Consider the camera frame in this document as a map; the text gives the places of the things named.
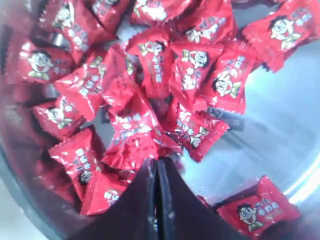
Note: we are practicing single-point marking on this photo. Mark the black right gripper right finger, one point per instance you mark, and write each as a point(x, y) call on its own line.
point(181, 215)

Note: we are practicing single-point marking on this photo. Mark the red candy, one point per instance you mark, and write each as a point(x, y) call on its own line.
point(137, 136)
point(254, 210)
point(274, 37)

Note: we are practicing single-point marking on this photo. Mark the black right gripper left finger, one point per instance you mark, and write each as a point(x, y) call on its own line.
point(132, 216)

